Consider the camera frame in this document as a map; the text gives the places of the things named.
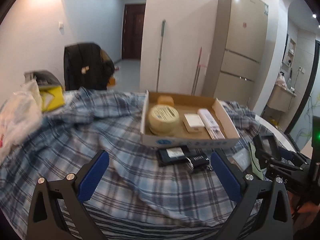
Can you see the beige three-door refrigerator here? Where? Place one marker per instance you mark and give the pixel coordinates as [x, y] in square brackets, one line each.
[237, 50]

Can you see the white plastic bag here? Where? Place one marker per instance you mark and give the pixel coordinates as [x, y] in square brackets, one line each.
[21, 115]

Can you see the orange amber block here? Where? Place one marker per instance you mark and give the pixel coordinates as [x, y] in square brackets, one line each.
[165, 100]

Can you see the pink plastic bag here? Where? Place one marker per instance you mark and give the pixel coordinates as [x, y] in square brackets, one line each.
[280, 81]

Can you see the light green pouch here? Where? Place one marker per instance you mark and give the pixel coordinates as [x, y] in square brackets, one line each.
[255, 162]

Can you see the yellow box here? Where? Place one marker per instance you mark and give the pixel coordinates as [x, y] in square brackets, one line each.
[52, 98]

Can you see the white remote control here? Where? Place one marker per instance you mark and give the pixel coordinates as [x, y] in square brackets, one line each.
[210, 124]

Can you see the beige sink cabinet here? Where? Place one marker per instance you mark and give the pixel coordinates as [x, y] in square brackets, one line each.
[280, 99]

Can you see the shallow cardboard box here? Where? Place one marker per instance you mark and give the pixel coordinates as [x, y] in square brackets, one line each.
[189, 104]

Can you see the grey bag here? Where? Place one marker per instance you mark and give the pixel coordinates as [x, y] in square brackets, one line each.
[43, 78]

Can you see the black rectangular device box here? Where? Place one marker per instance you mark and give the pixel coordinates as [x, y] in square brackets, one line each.
[172, 156]

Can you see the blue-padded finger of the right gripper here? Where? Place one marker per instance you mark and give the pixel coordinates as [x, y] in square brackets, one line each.
[266, 148]
[297, 158]

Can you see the chair with black jacket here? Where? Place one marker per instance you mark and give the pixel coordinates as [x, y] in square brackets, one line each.
[86, 65]

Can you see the round yellow tin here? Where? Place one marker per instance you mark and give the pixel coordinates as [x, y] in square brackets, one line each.
[163, 120]

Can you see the red-handled broom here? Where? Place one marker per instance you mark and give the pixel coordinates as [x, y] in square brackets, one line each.
[197, 73]

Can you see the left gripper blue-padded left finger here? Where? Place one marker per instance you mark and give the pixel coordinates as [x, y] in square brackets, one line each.
[46, 220]

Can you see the black car key fob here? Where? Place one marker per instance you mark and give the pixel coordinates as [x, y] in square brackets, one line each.
[198, 163]

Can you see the orange cardboard box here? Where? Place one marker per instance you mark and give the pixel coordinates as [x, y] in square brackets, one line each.
[111, 82]

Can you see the light blue packet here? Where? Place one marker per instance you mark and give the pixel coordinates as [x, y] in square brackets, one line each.
[242, 159]

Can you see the white square box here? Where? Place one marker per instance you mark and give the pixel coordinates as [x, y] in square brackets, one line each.
[193, 123]

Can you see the dark brown door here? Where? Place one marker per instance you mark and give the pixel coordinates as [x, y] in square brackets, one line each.
[133, 24]

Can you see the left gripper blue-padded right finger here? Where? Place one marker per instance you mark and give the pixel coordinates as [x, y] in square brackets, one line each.
[273, 220]

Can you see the blue plaid cloth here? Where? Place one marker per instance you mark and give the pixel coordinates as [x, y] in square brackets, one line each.
[135, 199]

